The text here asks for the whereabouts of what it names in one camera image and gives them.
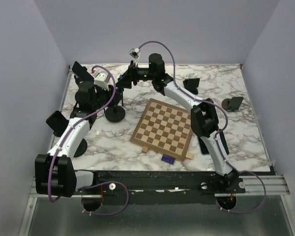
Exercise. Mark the wooden chessboard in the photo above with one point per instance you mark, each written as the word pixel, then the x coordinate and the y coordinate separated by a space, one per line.
pixel 164 128

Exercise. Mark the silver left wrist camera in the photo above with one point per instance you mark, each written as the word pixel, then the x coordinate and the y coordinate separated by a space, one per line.
pixel 102 80

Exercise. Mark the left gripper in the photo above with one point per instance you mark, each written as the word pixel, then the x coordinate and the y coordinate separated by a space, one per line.
pixel 108 93

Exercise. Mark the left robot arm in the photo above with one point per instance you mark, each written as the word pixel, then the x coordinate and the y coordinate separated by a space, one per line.
pixel 55 175

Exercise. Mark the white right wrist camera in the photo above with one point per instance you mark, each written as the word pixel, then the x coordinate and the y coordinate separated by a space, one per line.
pixel 135 54

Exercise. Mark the small black folding stand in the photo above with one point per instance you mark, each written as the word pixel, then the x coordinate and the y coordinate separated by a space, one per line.
pixel 191 85

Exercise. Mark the black round-base phone stand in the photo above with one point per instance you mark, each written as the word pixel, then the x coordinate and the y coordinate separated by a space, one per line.
pixel 115 111

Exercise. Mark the dark phone on corner stand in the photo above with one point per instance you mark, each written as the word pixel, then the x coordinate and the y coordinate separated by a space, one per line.
pixel 81 71

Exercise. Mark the black left-edge phone stand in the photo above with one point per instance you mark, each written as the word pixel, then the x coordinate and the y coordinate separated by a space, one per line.
pixel 73 146

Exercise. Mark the black smartphone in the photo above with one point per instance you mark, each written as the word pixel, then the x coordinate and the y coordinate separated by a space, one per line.
pixel 203 148
pixel 225 145

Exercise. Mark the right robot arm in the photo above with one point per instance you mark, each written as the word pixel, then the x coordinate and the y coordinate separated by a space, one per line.
pixel 204 119

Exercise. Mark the black corner phone stand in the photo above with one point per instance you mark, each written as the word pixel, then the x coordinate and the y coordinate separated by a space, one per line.
pixel 78 80

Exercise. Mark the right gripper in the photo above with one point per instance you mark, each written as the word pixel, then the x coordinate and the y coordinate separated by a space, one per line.
pixel 132 69

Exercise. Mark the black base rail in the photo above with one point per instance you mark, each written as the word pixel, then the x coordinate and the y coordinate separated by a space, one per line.
pixel 163 187

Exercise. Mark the black phone on left stand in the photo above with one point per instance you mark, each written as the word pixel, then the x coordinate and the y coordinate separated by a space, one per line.
pixel 58 123

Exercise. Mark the dark blue card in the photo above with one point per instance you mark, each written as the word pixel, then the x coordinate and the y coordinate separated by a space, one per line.
pixel 168 159

